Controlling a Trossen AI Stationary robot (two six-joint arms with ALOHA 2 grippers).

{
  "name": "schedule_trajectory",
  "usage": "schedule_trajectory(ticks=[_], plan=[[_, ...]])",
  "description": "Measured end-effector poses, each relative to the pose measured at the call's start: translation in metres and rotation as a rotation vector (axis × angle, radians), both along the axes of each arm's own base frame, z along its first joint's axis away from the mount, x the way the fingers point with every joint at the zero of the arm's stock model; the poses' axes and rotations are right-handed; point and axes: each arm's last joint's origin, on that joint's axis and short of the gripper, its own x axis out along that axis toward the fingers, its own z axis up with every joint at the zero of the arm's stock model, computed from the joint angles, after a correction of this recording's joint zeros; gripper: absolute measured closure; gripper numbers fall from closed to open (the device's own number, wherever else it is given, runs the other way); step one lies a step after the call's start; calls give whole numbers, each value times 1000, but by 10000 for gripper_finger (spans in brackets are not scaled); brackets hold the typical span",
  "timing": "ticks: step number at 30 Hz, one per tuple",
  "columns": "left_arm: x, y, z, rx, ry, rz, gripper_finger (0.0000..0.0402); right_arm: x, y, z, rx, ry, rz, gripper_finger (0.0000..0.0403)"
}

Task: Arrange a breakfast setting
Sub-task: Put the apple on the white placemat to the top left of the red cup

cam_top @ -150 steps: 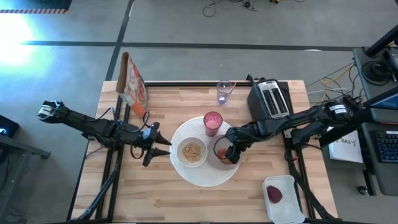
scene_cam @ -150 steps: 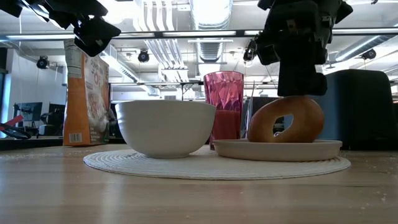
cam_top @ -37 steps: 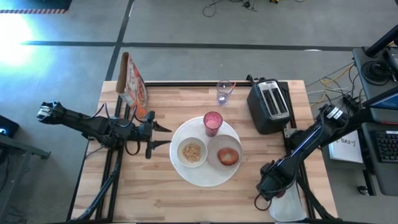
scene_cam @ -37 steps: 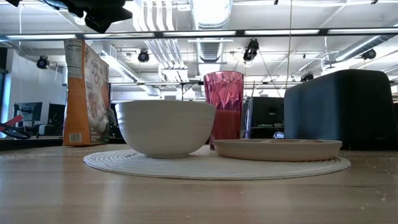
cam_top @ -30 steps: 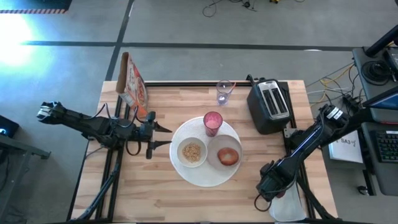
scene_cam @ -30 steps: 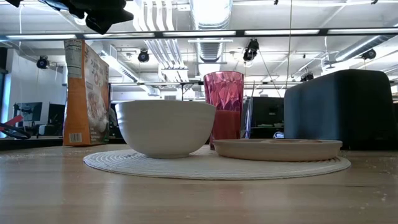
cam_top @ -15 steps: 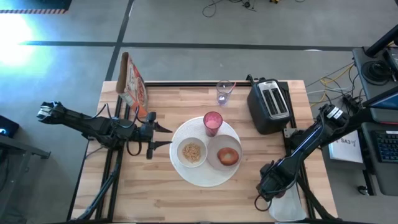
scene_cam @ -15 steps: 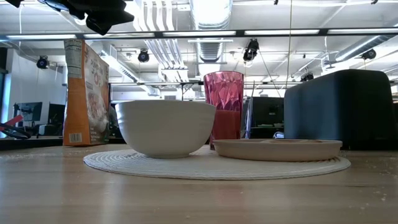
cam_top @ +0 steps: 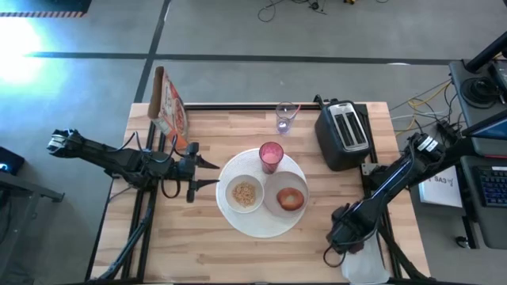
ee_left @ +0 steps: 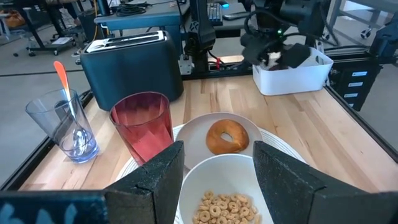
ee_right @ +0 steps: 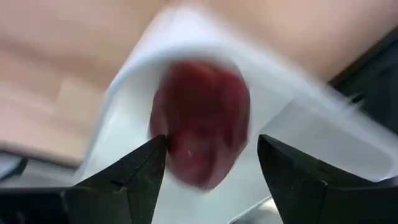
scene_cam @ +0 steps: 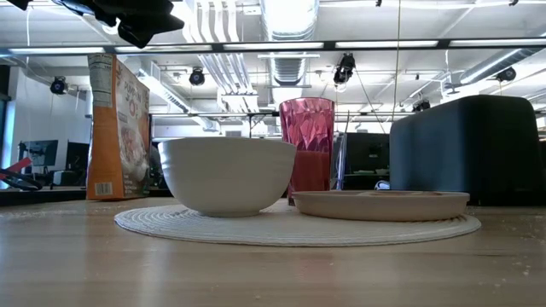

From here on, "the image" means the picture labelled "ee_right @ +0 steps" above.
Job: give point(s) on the dark red fruit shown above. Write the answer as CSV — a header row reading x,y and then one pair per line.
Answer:
x,y
202,118

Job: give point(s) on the white plastic bin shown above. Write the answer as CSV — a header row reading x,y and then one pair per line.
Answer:
x,y
295,124

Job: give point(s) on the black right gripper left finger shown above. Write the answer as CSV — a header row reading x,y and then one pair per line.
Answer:
x,y
124,193

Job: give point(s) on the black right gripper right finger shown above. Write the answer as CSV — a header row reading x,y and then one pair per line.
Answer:
x,y
311,193

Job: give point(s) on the black aluminium table frame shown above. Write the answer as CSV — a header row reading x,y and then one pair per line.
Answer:
x,y
370,81

